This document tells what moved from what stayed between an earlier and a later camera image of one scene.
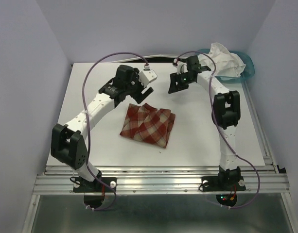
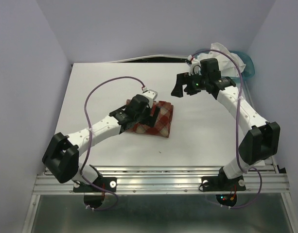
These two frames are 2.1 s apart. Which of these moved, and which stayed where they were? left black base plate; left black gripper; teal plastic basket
Moved: left black gripper
Stayed: teal plastic basket; left black base plate
